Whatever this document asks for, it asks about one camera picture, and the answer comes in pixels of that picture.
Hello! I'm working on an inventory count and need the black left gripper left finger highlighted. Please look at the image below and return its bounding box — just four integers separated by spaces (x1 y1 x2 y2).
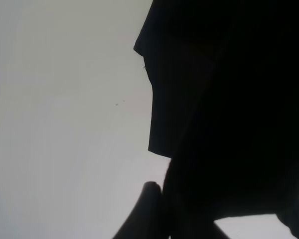
113 181 161 239

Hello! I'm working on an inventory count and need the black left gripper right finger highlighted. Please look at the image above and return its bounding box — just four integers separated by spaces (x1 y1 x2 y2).
277 200 299 239

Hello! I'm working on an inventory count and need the black printed t-shirt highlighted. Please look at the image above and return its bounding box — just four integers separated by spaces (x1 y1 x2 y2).
134 0 299 239

